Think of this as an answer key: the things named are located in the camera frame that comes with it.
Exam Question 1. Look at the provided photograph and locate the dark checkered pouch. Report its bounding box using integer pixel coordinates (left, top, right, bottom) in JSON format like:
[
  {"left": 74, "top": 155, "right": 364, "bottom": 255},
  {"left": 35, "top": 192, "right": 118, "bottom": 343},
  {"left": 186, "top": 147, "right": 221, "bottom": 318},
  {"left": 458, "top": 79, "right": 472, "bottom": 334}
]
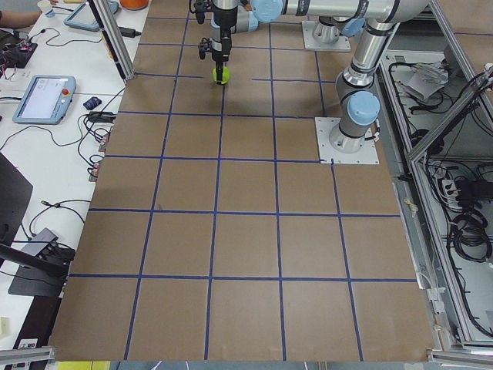
[{"left": 83, "top": 96, "right": 102, "bottom": 110}]

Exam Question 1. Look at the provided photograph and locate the grey usb hub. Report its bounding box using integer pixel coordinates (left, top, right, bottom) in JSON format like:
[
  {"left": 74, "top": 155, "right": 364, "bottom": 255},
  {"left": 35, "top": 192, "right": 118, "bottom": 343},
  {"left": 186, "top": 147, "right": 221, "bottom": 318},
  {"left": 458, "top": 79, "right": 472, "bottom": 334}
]
[{"left": 22, "top": 227, "right": 58, "bottom": 257}]

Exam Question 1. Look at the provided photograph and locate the green apple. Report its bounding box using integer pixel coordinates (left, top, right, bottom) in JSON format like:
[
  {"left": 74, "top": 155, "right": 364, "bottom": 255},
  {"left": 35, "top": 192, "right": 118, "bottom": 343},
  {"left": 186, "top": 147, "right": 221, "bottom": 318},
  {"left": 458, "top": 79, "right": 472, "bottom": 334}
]
[{"left": 212, "top": 66, "right": 230, "bottom": 85}]

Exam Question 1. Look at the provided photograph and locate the aluminium frame post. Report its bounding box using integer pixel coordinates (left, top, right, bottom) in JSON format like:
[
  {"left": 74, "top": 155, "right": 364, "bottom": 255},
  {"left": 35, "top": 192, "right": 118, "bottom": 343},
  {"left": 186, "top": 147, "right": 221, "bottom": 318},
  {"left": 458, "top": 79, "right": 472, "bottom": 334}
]
[{"left": 89, "top": 0, "right": 135, "bottom": 81}]

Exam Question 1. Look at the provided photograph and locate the orange bucket with lid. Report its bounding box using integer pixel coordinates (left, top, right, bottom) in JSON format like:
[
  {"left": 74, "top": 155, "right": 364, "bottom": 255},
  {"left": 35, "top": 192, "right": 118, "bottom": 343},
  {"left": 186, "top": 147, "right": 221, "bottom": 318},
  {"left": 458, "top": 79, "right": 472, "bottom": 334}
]
[{"left": 119, "top": 0, "right": 149, "bottom": 11}]

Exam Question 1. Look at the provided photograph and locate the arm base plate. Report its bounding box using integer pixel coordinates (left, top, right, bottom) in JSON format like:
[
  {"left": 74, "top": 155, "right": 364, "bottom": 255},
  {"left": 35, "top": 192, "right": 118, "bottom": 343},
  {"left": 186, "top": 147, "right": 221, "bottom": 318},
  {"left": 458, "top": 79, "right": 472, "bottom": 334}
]
[
  {"left": 301, "top": 21, "right": 351, "bottom": 52},
  {"left": 314, "top": 117, "right": 380, "bottom": 165}
]

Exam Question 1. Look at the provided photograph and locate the blue teach pendant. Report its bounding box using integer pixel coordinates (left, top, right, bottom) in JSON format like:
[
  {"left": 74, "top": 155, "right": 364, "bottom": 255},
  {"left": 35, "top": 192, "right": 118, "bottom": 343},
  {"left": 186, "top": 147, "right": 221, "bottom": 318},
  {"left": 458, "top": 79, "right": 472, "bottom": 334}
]
[
  {"left": 12, "top": 75, "right": 76, "bottom": 125},
  {"left": 63, "top": 2, "right": 102, "bottom": 32}
]

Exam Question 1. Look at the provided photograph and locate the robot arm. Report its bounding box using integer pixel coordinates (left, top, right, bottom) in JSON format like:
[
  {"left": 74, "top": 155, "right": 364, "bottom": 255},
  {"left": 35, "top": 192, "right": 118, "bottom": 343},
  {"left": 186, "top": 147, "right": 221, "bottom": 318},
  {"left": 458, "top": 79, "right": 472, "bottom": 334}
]
[
  {"left": 250, "top": 0, "right": 429, "bottom": 154},
  {"left": 210, "top": 0, "right": 259, "bottom": 85}
]

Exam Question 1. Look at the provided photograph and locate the paper cup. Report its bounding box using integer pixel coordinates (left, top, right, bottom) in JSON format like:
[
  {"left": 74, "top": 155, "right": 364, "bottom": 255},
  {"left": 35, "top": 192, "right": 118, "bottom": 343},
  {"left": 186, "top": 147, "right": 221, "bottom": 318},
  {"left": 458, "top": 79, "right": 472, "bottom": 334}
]
[{"left": 37, "top": 0, "right": 55, "bottom": 18}]

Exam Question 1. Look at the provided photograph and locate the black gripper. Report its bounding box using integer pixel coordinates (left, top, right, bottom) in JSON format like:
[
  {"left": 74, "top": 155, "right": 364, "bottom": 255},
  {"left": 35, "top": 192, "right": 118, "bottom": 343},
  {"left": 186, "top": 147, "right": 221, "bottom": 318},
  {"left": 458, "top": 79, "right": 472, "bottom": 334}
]
[{"left": 211, "top": 29, "right": 232, "bottom": 85}]

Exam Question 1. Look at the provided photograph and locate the black monitor stand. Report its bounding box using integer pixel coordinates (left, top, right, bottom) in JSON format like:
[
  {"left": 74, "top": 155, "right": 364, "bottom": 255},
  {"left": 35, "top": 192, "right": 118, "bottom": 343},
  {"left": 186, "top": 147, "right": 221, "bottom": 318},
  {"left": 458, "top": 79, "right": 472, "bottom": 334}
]
[{"left": 1, "top": 156, "right": 75, "bottom": 298}]

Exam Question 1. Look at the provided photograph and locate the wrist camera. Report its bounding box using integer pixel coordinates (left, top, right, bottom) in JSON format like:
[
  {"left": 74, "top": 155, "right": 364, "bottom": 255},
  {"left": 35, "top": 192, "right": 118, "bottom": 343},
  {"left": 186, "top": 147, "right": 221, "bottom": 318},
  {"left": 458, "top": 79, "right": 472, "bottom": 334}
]
[
  {"left": 197, "top": 38, "right": 212, "bottom": 60},
  {"left": 189, "top": 0, "right": 212, "bottom": 25}
]

